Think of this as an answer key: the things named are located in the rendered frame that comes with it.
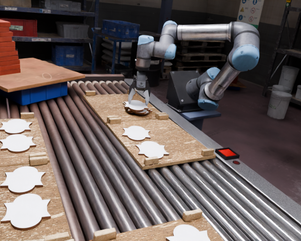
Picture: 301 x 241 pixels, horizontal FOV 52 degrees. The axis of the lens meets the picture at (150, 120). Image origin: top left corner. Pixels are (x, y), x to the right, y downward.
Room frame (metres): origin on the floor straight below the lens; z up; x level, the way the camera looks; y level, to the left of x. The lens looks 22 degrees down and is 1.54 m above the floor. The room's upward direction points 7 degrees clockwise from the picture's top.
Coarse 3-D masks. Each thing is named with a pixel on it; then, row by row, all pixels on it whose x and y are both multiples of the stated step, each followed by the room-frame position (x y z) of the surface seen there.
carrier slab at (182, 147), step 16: (112, 128) 1.31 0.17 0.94; (144, 128) 1.36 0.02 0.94; (160, 128) 1.39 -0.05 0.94; (176, 128) 1.41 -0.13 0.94; (128, 144) 1.17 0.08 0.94; (160, 144) 1.21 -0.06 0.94; (176, 144) 1.23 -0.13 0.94; (192, 144) 1.25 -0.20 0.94; (160, 160) 1.07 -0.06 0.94; (176, 160) 1.09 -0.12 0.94; (192, 160) 1.12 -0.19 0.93
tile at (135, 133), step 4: (124, 128) 1.31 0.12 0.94; (128, 128) 1.32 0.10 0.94; (132, 128) 1.32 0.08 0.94; (136, 128) 1.33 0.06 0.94; (140, 128) 1.34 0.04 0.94; (128, 132) 1.27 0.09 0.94; (132, 132) 1.28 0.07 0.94; (136, 132) 1.28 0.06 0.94; (140, 132) 1.29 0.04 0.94; (144, 132) 1.29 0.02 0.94; (148, 132) 1.31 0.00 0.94; (124, 136) 1.24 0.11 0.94; (128, 136) 1.23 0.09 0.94; (132, 136) 1.24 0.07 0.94; (136, 136) 1.24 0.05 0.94; (140, 136) 1.25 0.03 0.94; (144, 136) 1.25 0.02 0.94; (148, 136) 1.26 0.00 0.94; (132, 140) 1.21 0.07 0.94; (136, 140) 1.21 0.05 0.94; (140, 140) 1.22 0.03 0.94
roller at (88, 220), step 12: (48, 120) 1.35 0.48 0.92; (60, 144) 1.12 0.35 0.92; (60, 156) 1.04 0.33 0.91; (72, 168) 0.96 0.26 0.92; (72, 180) 0.89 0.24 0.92; (72, 192) 0.83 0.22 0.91; (84, 204) 0.77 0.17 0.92; (84, 216) 0.72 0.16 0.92; (84, 228) 0.69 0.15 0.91; (96, 228) 0.68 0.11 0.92
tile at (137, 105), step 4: (132, 100) 1.62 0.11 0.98; (136, 100) 1.63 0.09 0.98; (128, 104) 1.55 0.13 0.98; (132, 104) 1.56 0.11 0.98; (136, 104) 1.57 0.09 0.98; (140, 104) 1.58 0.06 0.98; (144, 104) 1.58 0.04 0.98; (132, 108) 1.50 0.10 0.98; (136, 108) 1.51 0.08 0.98; (140, 108) 1.52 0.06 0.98; (144, 108) 1.53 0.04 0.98; (148, 108) 1.54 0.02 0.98
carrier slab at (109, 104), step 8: (88, 96) 1.72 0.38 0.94; (96, 96) 1.74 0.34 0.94; (104, 96) 1.76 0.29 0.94; (112, 96) 1.78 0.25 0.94; (120, 96) 1.80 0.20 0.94; (128, 96) 1.81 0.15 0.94; (136, 96) 1.83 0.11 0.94; (88, 104) 1.62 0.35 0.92; (96, 104) 1.60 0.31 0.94; (104, 104) 1.62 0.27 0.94; (112, 104) 1.63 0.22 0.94; (120, 104) 1.65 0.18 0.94; (96, 112) 1.50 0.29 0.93; (104, 112) 1.50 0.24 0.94; (112, 112) 1.51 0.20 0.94; (120, 112) 1.53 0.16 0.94; (128, 112) 1.54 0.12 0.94; (152, 112) 1.59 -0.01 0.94; (104, 120) 1.39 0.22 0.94; (128, 120) 1.43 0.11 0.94; (136, 120) 1.45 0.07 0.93
